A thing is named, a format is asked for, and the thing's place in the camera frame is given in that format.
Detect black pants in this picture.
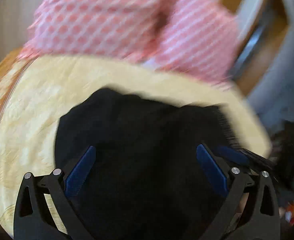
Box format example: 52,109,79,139
54,88,239,239

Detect bed with cream bedspread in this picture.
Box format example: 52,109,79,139
0,51,271,239

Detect right pink polka-dot pillow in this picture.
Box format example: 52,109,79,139
144,0,239,85

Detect pink polka-dot pillow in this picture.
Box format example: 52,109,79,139
20,0,164,63
144,0,239,85

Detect left pink polka-dot pillow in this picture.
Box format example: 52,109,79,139
20,0,164,63

